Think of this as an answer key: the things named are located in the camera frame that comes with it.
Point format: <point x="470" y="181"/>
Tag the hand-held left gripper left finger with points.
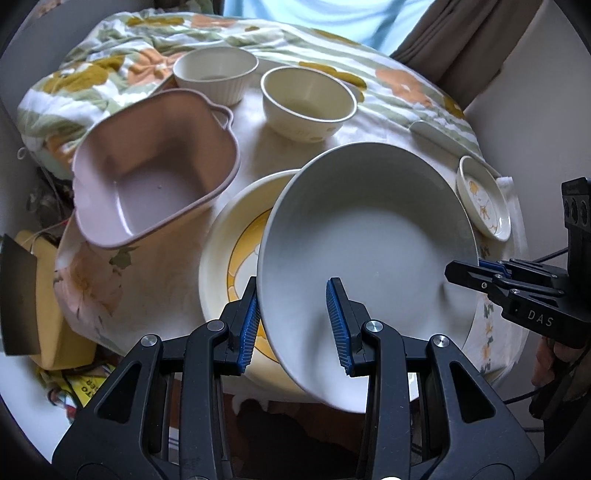
<point x="247" y="332"/>

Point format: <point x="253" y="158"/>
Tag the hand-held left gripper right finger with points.
<point x="336" y="323"/>

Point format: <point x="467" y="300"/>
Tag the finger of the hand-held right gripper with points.
<point x="491" y="265"/>
<point x="466" y="274"/>

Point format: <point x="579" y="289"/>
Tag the large grey-white plate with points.
<point x="374" y="226"/>

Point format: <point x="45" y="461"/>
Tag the cream smooth bowl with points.
<point x="307" y="99"/>

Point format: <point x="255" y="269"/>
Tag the small duck print dish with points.
<point x="484" y="203"/>

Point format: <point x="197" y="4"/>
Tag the cream plate with yellow pattern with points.
<point x="221" y="272"/>

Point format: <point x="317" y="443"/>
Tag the white floral tablecloth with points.
<point x="152" y="286"/>

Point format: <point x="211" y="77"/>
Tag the white curved bar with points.
<point x="438" y="136"/>

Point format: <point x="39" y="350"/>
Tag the yellow printed packet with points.
<point x="83" y="387"/>

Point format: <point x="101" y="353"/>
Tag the brown curtain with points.
<point x="461" y="46"/>

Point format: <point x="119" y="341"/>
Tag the dark grey flat object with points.
<point x="16" y="300"/>

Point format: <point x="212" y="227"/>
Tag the cream ribbed bowl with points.
<point x="214" y="69"/>

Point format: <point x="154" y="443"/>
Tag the light blue curtain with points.
<point x="323" y="21"/>

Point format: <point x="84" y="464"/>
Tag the floral blanket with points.
<point x="115" y="69"/>

